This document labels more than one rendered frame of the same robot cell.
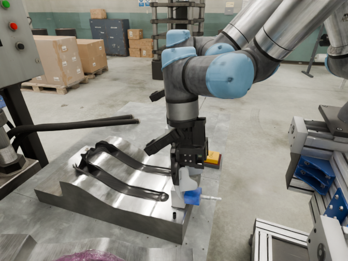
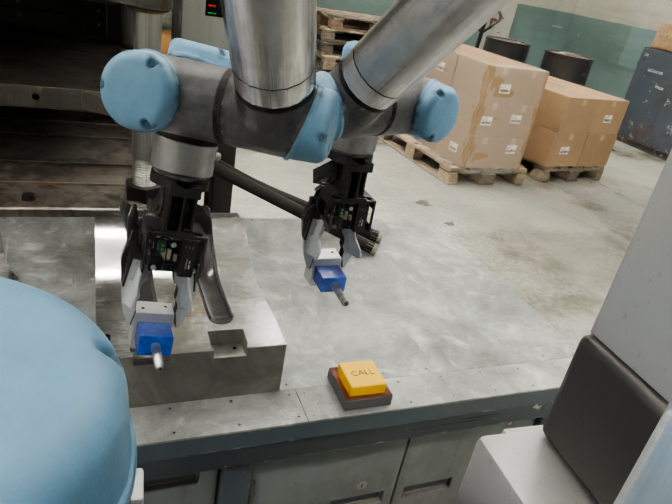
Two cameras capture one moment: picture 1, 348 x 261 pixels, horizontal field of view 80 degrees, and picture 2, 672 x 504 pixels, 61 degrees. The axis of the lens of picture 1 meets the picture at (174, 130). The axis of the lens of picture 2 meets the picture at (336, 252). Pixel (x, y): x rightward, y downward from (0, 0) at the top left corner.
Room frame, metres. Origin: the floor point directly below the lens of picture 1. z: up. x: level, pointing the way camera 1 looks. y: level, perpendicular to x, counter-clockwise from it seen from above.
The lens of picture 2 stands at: (0.14, -0.64, 1.40)
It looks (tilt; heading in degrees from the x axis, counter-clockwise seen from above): 26 degrees down; 47
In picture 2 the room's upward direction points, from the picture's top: 11 degrees clockwise
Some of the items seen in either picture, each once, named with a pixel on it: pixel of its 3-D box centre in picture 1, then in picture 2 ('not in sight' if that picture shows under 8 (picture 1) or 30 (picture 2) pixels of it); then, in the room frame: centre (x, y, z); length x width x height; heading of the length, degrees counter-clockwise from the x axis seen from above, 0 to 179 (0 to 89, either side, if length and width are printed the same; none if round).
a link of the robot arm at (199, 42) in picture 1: (209, 49); (405, 104); (0.70, -0.11, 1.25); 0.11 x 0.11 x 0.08; 3
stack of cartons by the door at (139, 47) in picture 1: (141, 43); not in sight; (7.30, 1.06, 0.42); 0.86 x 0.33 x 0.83; 73
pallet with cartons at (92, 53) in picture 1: (75, 57); (536, 121); (5.15, 2.37, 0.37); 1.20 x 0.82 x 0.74; 81
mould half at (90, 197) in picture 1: (121, 176); (175, 274); (0.53, 0.18, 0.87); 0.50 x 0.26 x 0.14; 73
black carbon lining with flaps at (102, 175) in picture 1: (122, 168); (171, 254); (0.51, 0.17, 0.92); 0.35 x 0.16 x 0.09; 73
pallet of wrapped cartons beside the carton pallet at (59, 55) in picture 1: (45, 62); (458, 107); (4.16, 2.53, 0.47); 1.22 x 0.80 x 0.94; 77
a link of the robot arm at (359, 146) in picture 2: not in sight; (354, 137); (0.71, -0.01, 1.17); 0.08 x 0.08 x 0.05
